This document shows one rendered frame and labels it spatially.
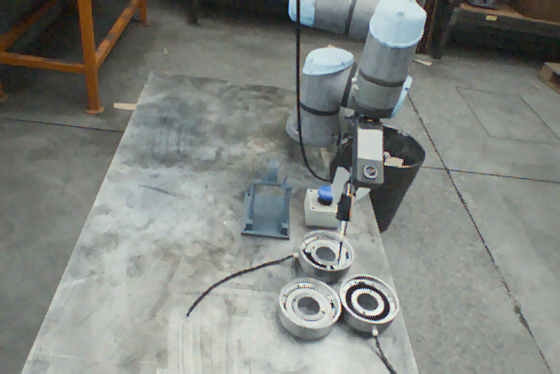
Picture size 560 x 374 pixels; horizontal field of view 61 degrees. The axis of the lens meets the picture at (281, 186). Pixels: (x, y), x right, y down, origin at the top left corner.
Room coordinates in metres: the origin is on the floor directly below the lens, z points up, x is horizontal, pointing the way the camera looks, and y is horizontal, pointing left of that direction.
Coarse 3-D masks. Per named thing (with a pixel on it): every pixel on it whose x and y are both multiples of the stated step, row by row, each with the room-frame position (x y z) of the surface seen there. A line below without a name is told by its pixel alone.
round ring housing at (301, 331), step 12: (288, 288) 0.55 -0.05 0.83; (312, 288) 0.56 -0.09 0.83; (324, 288) 0.56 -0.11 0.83; (300, 300) 0.53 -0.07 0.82; (312, 300) 0.54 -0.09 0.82; (336, 300) 0.54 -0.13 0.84; (300, 312) 0.50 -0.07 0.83; (324, 312) 0.51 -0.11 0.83; (336, 312) 0.52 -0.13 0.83; (288, 324) 0.48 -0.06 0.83; (300, 324) 0.47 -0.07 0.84; (324, 324) 0.49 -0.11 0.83; (300, 336) 0.48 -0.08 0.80; (312, 336) 0.47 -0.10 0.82
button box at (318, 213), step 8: (312, 192) 0.81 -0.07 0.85; (312, 200) 0.79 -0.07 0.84; (320, 200) 0.79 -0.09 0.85; (304, 208) 0.80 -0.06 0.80; (312, 208) 0.76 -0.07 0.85; (320, 208) 0.76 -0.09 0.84; (328, 208) 0.77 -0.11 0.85; (336, 208) 0.78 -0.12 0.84; (312, 216) 0.75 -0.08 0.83; (320, 216) 0.76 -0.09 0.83; (328, 216) 0.76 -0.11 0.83; (312, 224) 0.75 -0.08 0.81; (320, 224) 0.76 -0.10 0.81; (328, 224) 0.76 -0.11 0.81; (336, 224) 0.76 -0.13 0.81
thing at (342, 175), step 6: (342, 168) 0.69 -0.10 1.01; (336, 174) 0.68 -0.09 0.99; (342, 174) 0.69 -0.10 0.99; (348, 174) 0.69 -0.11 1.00; (336, 180) 0.69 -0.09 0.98; (342, 180) 0.69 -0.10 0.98; (336, 186) 0.69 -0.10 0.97; (342, 186) 0.69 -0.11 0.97; (336, 192) 0.69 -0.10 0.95; (336, 198) 0.69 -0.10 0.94
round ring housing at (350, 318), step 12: (360, 276) 0.60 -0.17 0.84; (372, 276) 0.61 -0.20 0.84; (384, 288) 0.59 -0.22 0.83; (360, 300) 0.57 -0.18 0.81; (372, 300) 0.57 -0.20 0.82; (396, 300) 0.56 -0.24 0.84; (348, 312) 0.52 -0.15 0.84; (372, 312) 0.53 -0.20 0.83; (396, 312) 0.54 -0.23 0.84; (348, 324) 0.52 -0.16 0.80; (360, 324) 0.51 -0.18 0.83; (372, 324) 0.50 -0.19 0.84; (384, 324) 0.51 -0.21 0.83
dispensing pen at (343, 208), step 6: (348, 180) 0.71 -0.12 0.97; (348, 186) 0.71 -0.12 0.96; (348, 192) 0.70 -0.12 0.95; (342, 198) 0.68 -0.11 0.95; (348, 198) 0.68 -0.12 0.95; (342, 204) 0.67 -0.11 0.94; (348, 204) 0.68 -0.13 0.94; (342, 210) 0.67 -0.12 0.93; (348, 210) 0.67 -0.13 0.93; (336, 216) 0.69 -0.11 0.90; (342, 216) 0.66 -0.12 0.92; (348, 216) 0.66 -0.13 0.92; (342, 222) 0.67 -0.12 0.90; (342, 228) 0.66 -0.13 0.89; (342, 234) 0.65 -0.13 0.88; (342, 240) 0.65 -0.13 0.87
